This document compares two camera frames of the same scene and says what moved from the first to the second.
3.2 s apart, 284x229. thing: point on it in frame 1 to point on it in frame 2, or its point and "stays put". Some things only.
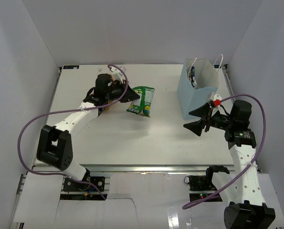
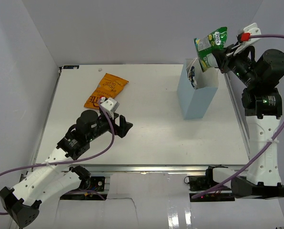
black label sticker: (70, 67) stays put
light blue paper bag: (198, 80) stays put
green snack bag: (142, 106) to (206, 44)
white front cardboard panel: (135, 201) stays put
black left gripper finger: (130, 95) to (121, 131)
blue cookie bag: (192, 77) stays put
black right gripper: (197, 127) to (220, 55)
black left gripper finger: (130, 93) to (122, 121)
